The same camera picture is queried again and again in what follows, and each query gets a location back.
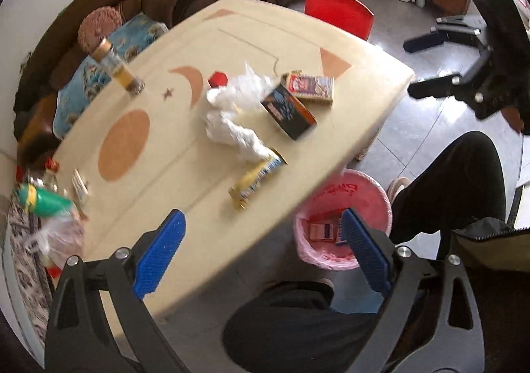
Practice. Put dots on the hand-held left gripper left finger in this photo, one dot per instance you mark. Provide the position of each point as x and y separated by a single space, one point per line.
165 244

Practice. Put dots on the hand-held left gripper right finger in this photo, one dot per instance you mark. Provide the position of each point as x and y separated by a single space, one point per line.
364 248

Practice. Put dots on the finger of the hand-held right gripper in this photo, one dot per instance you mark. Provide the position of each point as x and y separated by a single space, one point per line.
422 42
430 86

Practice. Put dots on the pink trash bin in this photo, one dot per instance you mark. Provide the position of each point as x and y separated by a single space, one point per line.
364 195

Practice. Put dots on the dark box with orange print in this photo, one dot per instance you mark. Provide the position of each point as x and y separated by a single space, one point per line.
290 114

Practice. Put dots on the red cube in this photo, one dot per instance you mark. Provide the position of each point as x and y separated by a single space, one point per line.
217 80

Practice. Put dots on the person's right hand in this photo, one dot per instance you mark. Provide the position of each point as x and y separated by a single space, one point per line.
515 120

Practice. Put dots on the red white packet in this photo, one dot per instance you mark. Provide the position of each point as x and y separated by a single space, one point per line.
323 231

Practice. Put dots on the light shoe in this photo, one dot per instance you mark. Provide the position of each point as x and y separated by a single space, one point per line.
397 188

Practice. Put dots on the red chair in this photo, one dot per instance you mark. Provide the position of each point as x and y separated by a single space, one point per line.
337 12

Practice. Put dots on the person's black trouser leg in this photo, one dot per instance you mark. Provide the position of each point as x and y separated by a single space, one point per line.
455 178
298 331

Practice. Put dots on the small white card packet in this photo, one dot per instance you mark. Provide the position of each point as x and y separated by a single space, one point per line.
79 188

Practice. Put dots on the clear plastic bag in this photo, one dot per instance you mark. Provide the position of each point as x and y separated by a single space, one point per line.
58 236

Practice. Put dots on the yellow snack wrapper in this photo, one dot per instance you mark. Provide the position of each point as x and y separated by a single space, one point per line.
252 180

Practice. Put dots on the colourful cigarette box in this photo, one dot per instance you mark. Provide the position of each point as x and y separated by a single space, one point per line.
310 87

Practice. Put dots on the green bottle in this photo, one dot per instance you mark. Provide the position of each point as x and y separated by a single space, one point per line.
47 203

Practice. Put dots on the olive jacket with zipper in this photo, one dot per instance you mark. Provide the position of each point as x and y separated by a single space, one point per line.
492 244

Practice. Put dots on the crumpled white plastic bag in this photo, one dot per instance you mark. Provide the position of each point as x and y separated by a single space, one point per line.
236 135

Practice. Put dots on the red capped bottle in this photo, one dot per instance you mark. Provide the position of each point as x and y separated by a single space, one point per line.
52 166

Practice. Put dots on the translucent crumpled plastic bag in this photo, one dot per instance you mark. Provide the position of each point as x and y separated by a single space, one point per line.
244 87

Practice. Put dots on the glass jar with gold lid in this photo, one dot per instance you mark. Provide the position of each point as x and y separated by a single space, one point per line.
118 70

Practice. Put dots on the blue floral cushion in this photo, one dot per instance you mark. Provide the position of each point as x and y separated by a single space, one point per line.
83 83

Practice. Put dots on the pink round cushion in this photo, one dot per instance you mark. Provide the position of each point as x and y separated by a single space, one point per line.
97 27

